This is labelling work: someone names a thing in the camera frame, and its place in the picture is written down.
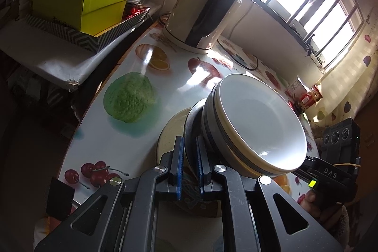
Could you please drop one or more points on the stack of cream plates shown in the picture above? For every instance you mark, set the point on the stack of cream plates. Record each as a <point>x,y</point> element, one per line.
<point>169,137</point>

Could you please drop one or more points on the stainless steel bowl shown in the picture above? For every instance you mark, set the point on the stainless steel bowl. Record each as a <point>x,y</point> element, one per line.
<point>193,125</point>

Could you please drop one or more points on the food printed tablecloth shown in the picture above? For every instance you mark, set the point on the food printed tablecloth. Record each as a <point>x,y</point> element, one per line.
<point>133,128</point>

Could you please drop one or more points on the small white blue-striped bowl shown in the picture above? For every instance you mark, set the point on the small white blue-striped bowl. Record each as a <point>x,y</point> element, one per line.
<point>260,128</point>

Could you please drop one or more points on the zigzag patterned tray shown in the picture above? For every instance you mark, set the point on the zigzag patterned tray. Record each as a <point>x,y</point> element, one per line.
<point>112,33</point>

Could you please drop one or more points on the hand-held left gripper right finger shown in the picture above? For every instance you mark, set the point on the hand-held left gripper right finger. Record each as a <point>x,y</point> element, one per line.
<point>200,172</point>

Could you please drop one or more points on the white plastic cup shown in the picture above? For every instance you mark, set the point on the white plastic cup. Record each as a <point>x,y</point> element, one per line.
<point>295,88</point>

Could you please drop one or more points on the black binder clip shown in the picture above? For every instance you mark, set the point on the black binder clip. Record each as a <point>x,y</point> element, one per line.
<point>310,46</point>

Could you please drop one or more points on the bright green box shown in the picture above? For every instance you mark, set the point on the bright green box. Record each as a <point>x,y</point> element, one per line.
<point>88,13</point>

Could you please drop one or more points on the cream heart-print curtain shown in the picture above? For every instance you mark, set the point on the cream heart-print curtain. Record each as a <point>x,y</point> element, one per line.
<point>354,63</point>

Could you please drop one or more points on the white and black electric kettle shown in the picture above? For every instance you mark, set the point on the white and black electric kettle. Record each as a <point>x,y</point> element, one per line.
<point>203,10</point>

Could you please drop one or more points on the glass jar with red label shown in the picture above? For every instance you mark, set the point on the glass jar with red label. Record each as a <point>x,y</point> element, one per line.
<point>311,97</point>

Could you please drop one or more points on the white side shelf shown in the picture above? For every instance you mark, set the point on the white side shelf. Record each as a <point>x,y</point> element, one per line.
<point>50,60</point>

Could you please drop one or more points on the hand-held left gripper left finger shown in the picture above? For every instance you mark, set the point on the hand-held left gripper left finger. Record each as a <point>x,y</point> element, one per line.
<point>178,172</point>

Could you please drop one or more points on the person's right hand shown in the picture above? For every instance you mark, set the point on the person's right hand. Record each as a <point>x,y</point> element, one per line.
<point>314,206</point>

